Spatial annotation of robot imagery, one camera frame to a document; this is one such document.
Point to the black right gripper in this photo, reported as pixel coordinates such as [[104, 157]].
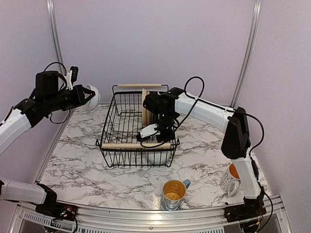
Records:
[[168, 136]]

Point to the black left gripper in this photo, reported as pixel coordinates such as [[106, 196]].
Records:
[[79, 99]]

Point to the small white bowl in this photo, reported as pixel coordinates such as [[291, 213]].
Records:
[[94, 102]]

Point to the cream bird pattern plate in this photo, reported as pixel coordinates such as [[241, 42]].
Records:
[[150, 118]]

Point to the pale yellow round plate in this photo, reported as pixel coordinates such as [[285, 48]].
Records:
[[143, 109]]

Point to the large white bowl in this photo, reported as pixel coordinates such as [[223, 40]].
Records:
[[159, 154]]

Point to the black wire dish rack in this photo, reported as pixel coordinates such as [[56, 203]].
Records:
[[118, 143]]

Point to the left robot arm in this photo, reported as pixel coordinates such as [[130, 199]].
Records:
[[53, 92]]

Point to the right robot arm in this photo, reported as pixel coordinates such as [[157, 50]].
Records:
[[236, 145]]

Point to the white patterned mug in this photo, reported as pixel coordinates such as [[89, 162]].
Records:
[[230, 182]]

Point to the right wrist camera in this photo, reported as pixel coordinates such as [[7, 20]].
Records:
[[147, 132]]

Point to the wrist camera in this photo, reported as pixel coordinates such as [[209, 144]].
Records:
[[147, 132], [71, 77]]

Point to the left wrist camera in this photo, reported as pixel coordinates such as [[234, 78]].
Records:
[[71, 77]]

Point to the blue handled mug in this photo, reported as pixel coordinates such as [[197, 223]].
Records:
[[173, 193]]

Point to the left aluminium frame post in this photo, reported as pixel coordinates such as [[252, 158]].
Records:
[[54, 32]]

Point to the aluminium frame post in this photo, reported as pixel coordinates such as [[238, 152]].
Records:
[[248, 52], [54, 32]]

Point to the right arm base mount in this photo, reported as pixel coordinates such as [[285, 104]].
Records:
[[243, 212]]

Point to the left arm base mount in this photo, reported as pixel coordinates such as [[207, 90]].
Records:
[[58, 211]]

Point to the aluminium front rail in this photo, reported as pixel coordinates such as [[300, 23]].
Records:
[[108, 220]]

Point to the right aluminium frame post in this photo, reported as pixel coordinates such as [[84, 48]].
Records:
[[248, 52]]

